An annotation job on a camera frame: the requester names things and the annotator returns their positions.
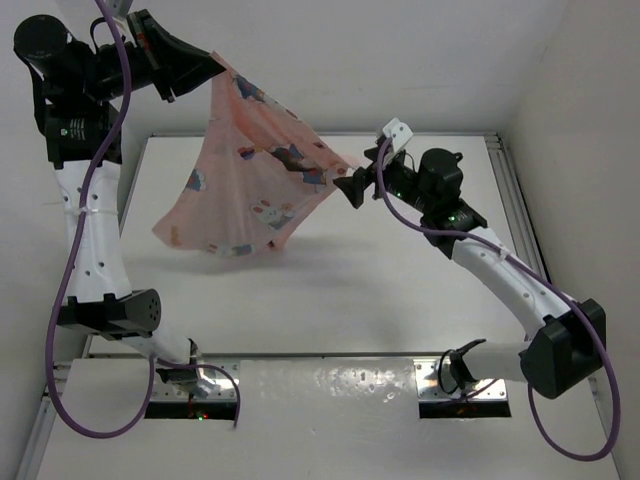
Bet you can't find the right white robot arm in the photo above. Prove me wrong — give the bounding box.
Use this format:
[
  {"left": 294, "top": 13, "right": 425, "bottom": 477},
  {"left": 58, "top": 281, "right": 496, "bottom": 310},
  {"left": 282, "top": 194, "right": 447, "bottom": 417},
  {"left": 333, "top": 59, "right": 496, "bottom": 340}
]
[{"left": 334, "top": 147, "right": 606, "bottom": 399}]

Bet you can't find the pink cartoon print pillowcase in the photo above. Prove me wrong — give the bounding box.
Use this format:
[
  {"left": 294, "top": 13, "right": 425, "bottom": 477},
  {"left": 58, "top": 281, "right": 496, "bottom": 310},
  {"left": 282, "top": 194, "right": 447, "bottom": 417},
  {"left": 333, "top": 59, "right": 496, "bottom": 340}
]
[{"left": 152, "top": 52, "right": 359, "bottom": 258}]

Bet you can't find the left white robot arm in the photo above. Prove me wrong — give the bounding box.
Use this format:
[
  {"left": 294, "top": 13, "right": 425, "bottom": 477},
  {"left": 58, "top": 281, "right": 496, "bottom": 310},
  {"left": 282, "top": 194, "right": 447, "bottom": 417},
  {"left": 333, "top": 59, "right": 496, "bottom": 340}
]
[{"left": 14, "top": 10, "right": 222, "bottom": 366}]

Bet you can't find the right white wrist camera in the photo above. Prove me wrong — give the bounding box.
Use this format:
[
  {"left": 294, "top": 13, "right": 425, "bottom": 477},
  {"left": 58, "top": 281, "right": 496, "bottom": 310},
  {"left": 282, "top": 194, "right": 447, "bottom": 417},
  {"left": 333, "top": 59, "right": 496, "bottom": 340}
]
[{"left": 381, "top": 117, "right": 414, "bottom": 152}]

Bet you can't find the right aluminium frame rail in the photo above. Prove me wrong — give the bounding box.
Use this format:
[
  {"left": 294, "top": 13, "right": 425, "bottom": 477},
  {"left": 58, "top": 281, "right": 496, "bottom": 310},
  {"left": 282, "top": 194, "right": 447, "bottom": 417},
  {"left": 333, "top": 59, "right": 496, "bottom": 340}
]
[{"left": 484, "top": 133, "right": 551, "bottom": 281}]

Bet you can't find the purple cable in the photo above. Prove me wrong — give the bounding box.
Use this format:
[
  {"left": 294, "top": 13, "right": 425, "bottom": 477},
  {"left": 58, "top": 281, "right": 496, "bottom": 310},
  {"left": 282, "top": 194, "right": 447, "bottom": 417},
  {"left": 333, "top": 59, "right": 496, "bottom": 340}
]
[
  {"left": 47, "top": 0, "right": 242, "bottom": 439},
  {"left": 375, "top": 137, "right": 621, "bottom": 460}
]

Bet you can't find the aluminium frame rail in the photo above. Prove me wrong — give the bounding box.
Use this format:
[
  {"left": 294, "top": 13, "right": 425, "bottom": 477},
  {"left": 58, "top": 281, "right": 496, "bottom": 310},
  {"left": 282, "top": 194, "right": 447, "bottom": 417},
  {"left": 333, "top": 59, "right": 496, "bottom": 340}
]
[
  {"left": 484, "top": 133, "right": 551, "bottom": 281},
  {"left": 15, "top": 386, "right": 57, "bottom": 480}
]

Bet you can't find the white front cover board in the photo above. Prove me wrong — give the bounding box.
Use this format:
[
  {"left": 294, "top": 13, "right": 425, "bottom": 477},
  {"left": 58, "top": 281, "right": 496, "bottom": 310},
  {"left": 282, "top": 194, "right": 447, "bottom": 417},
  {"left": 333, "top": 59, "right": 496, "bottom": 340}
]
[{"left": 38, "top": 359, "right": 617, "bottom": 479}]

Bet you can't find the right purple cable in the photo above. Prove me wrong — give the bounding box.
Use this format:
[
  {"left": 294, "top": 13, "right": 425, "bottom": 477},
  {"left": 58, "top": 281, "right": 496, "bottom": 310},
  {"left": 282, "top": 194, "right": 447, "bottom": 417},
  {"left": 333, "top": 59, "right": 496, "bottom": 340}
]
[{"left": 375, "top": 137, "right": 621, "bottom": 460}]

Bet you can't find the left aluminium frame rail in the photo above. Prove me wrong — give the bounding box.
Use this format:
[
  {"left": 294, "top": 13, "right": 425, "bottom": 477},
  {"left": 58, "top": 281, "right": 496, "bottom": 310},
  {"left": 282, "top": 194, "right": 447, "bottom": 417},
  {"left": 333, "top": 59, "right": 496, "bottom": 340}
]
[{"left": 15, "top": 386, "right": 57, "bottom": 480}]

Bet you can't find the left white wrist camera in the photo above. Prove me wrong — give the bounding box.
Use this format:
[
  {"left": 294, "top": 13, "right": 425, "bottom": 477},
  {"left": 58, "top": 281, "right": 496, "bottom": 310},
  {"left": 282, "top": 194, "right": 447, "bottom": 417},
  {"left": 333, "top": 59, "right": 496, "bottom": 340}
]
[{"left": 105, "top": 0, "right": 133, "bottom": 21}]

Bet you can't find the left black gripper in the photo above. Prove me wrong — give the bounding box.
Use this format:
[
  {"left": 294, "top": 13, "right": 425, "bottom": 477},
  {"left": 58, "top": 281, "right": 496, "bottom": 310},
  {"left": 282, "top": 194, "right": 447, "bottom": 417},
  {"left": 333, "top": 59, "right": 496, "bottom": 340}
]
[{"left": 80, "top": 11, "right": 224, "bottom": 104}]

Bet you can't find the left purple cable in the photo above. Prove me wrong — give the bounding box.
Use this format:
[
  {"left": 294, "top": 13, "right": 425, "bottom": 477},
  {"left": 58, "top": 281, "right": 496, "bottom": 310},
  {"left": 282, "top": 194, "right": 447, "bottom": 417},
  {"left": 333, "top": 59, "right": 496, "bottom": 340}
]
[{"left": 47, "top": 0, "right": 242, "bottom": 439}]

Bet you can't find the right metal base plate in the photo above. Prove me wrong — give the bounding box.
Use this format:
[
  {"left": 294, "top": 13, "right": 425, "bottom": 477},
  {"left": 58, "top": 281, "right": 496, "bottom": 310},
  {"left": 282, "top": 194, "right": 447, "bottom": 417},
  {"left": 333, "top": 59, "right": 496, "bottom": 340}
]
[{"left": 415, "top": 357, "right": 510, "bottom": 402}]

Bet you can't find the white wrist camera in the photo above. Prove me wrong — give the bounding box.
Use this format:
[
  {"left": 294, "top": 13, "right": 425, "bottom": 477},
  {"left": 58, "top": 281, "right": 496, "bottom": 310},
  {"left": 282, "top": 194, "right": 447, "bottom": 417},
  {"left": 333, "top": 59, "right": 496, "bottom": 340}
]
[
  {"left": 381, "top": 117, "right": 414, "bottom": 152},
  {"left": 105, "top": 0, "right": 133, "bottom": 21}
]

